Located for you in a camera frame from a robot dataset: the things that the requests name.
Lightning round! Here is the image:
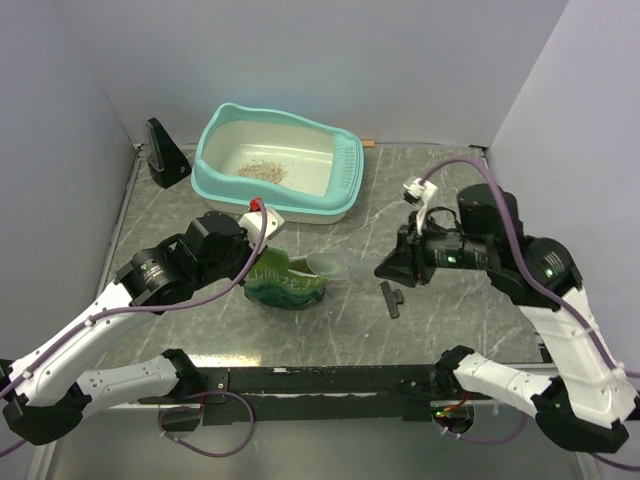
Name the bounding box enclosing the pile of beige litter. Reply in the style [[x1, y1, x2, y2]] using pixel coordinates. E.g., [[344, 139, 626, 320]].
[[235, 160, 288, 184]]

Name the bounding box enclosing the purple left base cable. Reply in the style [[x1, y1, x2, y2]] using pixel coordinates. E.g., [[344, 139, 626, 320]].
[[157, 389, 256, 457]]

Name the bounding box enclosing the clear plastic scoop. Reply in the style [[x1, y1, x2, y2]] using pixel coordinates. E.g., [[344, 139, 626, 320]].
[[304, 252, 351, 281]]

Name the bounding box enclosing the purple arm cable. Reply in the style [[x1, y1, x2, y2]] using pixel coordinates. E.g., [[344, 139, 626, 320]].
[[422, 157, 640, 471], [0, 209, 269, 459]]

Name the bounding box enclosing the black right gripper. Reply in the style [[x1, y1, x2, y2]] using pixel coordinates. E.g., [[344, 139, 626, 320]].
[[373, 209, 492, 286]]

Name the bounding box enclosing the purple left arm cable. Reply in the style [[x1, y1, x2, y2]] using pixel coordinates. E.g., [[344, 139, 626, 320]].
[[0, 209, 269, 459]]

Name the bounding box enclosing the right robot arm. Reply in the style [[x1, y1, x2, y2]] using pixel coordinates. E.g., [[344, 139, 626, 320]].
[[374, 179, 638, 454]]

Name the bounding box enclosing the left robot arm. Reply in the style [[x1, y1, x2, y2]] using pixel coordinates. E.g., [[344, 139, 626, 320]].
[[1, 205, 269, 445]]

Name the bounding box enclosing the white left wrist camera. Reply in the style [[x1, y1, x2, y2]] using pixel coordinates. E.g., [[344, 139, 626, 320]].
[[238, 197, 285, 247]]

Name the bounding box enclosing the black bag clip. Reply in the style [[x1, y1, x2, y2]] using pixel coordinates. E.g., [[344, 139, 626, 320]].
[[380, 281, 404, 319]]

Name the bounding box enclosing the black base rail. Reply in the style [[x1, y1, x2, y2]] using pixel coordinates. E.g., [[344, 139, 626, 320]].
[[139, 363, 496, 426]]

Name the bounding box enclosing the teal and white litter box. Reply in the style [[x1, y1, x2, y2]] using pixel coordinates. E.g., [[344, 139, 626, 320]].
[[191, 103, 364, 225]]

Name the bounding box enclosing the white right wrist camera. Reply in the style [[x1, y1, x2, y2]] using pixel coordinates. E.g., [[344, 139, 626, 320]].
[[403, 177, 438, 235]]

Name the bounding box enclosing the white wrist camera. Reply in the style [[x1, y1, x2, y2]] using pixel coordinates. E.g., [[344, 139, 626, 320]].
[[403, 177, 438, 235], [238, 197, 285, 247]]

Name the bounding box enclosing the black triangular stand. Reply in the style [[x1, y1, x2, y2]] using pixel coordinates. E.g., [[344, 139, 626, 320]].
[[145, 117, 191, 189]]

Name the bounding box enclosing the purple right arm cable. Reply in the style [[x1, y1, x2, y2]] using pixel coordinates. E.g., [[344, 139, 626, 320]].
[[422, 157, 640, 471]]

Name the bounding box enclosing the green litter bag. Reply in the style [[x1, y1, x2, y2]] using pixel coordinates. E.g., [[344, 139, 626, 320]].
[[244, 248, 327, 311]]

